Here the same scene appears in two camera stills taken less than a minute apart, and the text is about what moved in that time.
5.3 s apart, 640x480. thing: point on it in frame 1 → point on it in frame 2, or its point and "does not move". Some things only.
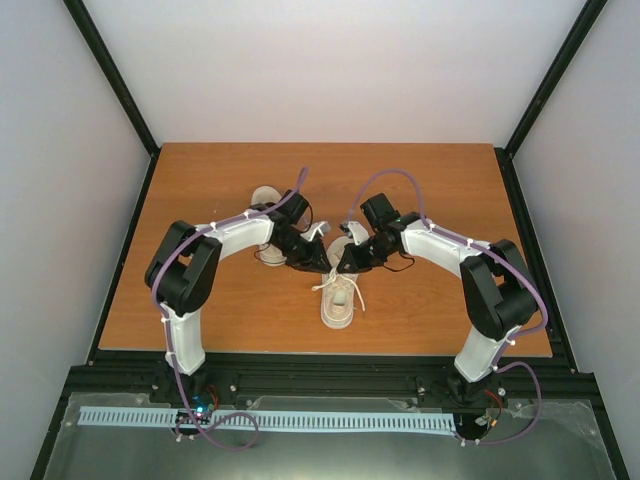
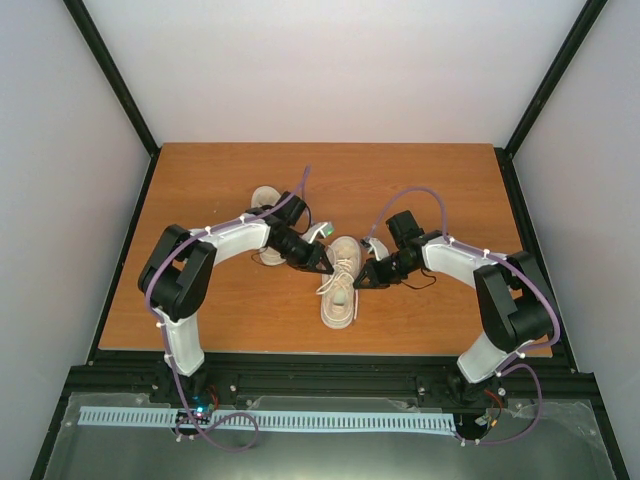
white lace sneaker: x=269 y=253 does not move
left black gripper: x=310 y=263 does not move
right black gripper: x=357 y=265 → x=377 y=280
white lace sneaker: x=339 y=290 does not move
